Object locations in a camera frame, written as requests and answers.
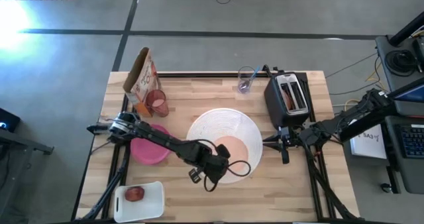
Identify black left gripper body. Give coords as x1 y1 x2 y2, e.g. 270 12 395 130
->
198 154 229 185

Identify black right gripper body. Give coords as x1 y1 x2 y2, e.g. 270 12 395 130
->
278 126 301 164

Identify peach plastic bowl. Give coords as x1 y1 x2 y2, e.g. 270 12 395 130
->
213 135 250 176

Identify round brown bagel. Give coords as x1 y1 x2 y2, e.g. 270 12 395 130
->
283 90 294 112

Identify white rectangular plastic tray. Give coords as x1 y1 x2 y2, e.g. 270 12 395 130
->
113 180 166 224

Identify pink plastic plate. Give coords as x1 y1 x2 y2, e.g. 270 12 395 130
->
130 123 173 166

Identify red apple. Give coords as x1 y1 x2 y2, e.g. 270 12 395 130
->
124 186 146 203

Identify blue plastic spoon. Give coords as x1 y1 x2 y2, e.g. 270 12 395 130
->
246 66 261 85

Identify red translucent plastic cup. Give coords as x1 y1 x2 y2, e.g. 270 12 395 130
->
145 89 170 118

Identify pumpkin cereal box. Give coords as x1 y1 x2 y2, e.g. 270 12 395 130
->
123 46 163 117

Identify black two-slot toaster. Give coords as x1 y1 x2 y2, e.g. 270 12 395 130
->
264 72 312 131

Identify large white round plate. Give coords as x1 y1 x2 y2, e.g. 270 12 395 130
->
185 107 264 184

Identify clear glass tumbler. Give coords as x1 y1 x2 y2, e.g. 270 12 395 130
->
237 66 256 94

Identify white paper sheet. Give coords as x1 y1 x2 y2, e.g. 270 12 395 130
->
350 119 388 160

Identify grey desk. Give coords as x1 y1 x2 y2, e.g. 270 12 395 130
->
375 34 424 195

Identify black computer keyboard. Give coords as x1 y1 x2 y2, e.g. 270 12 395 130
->
399 124 424 159

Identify laptop with blue screen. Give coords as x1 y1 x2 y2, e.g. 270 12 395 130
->
386 78 424 117

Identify grey metal stand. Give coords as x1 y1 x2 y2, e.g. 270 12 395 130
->
0 127 54 218

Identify black box with blue light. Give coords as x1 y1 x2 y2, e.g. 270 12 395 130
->
0 107 21 134

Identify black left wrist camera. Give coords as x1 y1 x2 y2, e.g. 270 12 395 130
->
217 144 232 158

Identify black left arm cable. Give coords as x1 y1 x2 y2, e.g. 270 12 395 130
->
203 139 252 192

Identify black toaster power cord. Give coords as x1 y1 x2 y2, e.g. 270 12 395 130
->
261 64 282 76

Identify black aluminium table frame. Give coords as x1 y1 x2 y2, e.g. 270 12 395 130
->
71 64 362 223

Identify grey floor cable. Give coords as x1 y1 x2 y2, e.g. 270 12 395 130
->
324 53 378 79

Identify yellow cable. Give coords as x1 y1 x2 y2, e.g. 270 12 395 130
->
344 56 388 107

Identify black table edge bracket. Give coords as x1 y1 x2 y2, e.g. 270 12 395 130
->
86 124 110 135

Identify black coiled cable bundle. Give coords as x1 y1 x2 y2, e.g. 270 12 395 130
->
385 49 419 78

